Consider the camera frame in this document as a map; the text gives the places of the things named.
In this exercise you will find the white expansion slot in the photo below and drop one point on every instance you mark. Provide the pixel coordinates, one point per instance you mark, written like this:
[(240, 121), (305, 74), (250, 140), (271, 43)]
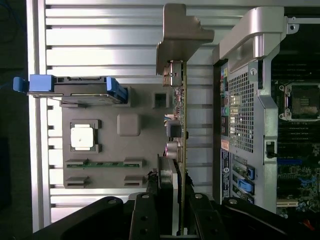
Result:
[(287, 203)]

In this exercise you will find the grey plastic parts rack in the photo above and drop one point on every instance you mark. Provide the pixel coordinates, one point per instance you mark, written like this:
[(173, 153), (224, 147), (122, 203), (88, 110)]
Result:
[(107, 147)]

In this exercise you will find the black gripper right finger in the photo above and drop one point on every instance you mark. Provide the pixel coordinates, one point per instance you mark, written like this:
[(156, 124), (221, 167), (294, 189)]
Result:
[(205, 220)]

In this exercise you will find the green motherboard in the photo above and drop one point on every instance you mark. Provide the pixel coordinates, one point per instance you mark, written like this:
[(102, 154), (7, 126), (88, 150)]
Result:
[(300, 175)]

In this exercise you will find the silver CPU chip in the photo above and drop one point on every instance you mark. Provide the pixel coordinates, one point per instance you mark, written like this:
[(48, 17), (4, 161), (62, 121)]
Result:
[(82, 136)]

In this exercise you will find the blue slot retainer clip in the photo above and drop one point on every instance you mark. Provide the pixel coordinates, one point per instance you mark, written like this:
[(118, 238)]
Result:
[(246, 187), (250, 173)]

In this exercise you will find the green bare RAM stick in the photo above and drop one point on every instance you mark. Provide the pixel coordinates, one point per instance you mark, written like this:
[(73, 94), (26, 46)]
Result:
[(105, 164)]

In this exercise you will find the CPU socket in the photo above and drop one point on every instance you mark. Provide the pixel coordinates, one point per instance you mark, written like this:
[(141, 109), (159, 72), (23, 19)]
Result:
[(303, 102)]

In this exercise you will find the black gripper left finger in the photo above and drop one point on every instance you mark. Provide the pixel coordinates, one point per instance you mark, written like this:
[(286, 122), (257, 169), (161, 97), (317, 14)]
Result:
[(146, 220)]

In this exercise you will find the hard disk with blue caddy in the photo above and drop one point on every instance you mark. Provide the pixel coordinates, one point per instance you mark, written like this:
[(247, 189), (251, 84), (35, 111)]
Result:
[(41, 83)]

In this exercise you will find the open dark grey PC case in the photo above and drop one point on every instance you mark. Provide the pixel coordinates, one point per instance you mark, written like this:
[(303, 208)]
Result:
[(243, 105)]

